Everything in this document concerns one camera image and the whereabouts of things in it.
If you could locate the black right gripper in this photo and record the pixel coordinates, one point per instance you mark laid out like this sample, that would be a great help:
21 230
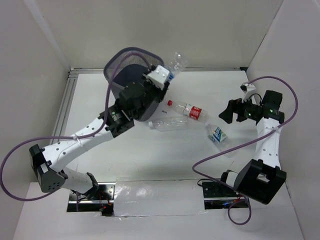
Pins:
236 106

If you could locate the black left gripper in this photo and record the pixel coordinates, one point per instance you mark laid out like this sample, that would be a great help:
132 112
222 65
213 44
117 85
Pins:
155 89

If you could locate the green blue label bottle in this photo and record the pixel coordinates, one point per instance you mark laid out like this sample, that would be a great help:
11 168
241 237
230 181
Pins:
215 134

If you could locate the blue label white cap bottle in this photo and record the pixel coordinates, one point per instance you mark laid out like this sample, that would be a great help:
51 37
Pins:
175 65

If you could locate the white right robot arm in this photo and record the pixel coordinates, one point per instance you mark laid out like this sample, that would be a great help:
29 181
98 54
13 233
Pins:
262 177

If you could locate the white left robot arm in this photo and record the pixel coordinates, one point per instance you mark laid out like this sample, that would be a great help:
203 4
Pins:
49 163

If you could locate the grey mesh waste bin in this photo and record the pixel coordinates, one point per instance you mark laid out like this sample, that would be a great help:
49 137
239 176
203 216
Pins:
128 66

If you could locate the clear bottle blue-white cap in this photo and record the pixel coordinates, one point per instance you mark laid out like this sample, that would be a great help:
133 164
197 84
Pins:
166 124

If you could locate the red label red cap bottle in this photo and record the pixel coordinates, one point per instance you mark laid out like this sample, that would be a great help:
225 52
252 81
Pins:
189 110

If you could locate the silver reflective tape sheet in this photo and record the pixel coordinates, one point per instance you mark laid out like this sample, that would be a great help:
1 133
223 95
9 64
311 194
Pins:
158 198

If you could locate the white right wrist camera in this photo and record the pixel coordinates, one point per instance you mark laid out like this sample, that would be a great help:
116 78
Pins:
248 90

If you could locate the aluminium frame rail back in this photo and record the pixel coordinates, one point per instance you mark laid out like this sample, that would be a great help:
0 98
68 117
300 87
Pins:
187 69

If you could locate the aluminium frame rail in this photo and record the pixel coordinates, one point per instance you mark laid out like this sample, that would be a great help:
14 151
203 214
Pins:
187 69
65 105

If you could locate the aluminium frame rail left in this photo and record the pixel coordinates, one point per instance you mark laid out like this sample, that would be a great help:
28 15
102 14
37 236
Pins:
65 105

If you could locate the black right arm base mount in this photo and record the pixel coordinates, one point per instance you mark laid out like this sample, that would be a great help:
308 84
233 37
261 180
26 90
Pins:
215 190

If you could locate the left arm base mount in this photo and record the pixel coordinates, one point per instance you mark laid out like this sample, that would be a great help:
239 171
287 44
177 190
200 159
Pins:
102 202

